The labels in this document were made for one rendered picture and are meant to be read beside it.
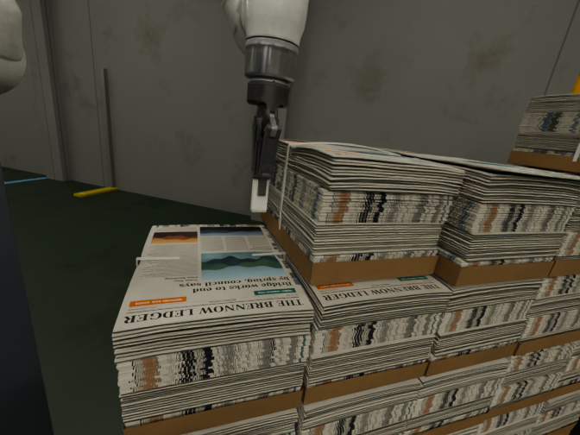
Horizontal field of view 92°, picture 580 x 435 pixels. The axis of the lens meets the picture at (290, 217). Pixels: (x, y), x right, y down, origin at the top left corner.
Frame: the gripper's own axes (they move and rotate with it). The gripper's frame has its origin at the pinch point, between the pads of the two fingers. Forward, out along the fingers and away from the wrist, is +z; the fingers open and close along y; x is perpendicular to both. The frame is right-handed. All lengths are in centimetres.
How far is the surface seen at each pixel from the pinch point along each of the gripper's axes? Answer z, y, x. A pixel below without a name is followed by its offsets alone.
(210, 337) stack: 17.0, -18.6, 10.1
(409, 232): 3.1, -13.3, -26.6
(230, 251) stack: 13.2, 1.8, 4.7
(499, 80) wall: -74, 149, -243
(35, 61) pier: -54, 424, 197
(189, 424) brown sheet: 33.5, -18.7, 12.8
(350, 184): -5.8, -14.0, -11.4
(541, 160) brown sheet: -12, 8, -94
